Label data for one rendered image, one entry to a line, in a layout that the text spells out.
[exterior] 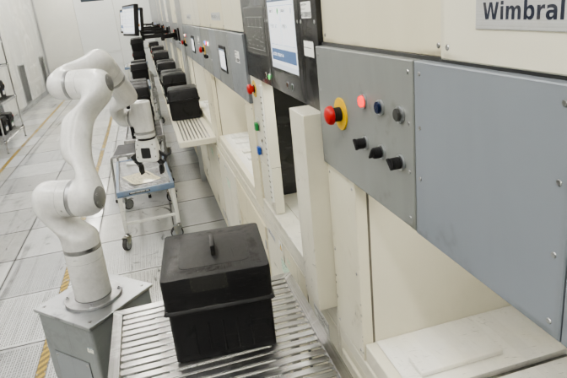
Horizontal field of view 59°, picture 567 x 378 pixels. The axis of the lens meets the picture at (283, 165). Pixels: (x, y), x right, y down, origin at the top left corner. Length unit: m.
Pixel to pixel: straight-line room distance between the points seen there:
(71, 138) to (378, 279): 1.07
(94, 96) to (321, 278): 0.94
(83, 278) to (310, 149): 0.94
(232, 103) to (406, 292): 2.38
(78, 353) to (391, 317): 1.07
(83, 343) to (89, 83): 0.84
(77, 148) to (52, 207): 0.20
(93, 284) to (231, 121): 1.89
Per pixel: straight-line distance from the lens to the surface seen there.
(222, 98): 3.40
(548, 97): 0.56
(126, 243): 3.99
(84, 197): 1.68
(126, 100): 2.09
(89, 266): 1.80
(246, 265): 1.36
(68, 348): 1.92
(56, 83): 1.86
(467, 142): 0.68
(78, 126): 1.77
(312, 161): 1.22
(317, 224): 1.28
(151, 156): 2.25
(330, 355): 1.43
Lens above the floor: 1.66
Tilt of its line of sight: 18 degrees down
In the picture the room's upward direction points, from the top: 6 degrees counter-clockwise
